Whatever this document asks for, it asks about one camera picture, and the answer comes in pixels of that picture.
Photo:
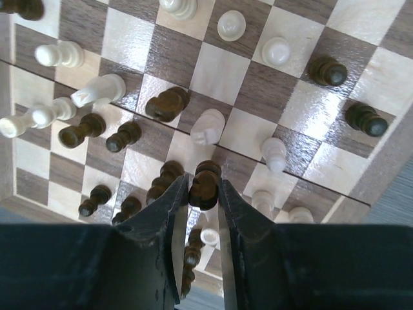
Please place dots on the dark knight chess piece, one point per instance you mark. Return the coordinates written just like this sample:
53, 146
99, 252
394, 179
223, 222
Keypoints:
204, 190

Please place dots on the white knight chess piece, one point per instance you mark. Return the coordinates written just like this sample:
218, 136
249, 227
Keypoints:
100, 90
208, 128

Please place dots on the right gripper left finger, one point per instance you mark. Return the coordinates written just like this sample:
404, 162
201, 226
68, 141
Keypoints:
134, 265

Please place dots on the wooden chess board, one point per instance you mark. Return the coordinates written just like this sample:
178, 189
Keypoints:
331, 79

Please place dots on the dark rook chess piece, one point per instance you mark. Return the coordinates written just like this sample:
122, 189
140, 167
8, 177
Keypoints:
91, 125

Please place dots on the white pawn chess piece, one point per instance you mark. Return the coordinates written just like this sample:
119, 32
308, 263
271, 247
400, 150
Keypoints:
274, 154

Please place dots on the white rook chess piece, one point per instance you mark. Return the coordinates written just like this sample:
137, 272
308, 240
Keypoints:
38, 117

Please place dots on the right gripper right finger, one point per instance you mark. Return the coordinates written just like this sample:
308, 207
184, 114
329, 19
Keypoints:
269, 265

